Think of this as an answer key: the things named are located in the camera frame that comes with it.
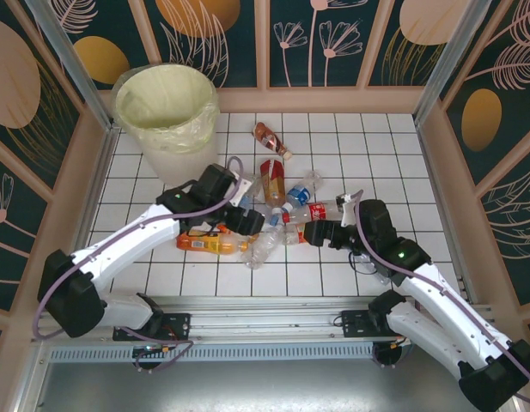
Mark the blue cap water bottle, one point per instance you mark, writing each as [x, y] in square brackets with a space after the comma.
[274, 219]

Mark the grey metal sheet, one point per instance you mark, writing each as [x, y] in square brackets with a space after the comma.
[264, 386]

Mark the blue label crushed bottle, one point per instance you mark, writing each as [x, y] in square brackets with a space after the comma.
[300, 196]

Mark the brown drink bottle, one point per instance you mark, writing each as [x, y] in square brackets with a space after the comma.
[269, 138]

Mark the pale blue cap bottle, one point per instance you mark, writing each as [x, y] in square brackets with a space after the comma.
[385, 276]

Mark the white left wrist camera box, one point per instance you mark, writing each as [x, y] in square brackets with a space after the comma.
[244, 183]

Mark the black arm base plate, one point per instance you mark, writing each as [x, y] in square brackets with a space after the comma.
[178, 322]
[355, 322]

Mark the clear crushed unlabelled bottle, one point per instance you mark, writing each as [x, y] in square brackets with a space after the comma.
[260, 251]

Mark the red label cola bottle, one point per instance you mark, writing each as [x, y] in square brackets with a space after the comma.
[318, 211]

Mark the aluminium frame post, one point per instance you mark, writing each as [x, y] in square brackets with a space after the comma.
[67, 60]
[452, 60]

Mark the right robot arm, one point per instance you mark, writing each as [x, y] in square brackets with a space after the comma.
[492, 386]

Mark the orange cap clear bottle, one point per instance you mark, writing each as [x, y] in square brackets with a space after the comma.
[294, 235]

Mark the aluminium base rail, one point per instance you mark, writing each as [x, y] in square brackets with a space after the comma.
[264, 317]

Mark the red label tea bottle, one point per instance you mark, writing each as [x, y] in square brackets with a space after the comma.
[273, 184]

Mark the white waste bin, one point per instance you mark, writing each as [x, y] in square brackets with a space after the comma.
[174, 165]

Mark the pale yellow bin liner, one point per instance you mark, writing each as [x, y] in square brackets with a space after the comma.
[161, 98]

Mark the small orange label bottle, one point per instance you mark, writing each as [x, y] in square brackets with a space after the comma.
[223, 230]

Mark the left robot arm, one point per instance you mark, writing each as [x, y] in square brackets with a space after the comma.
[131, 246]

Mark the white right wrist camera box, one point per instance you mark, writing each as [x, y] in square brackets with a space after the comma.
[346, 210]

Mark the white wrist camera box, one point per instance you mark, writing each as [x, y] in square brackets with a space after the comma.
[244, 183]
[346, 210]

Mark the large orange juice bottle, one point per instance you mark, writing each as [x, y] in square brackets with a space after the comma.
[204, 244]

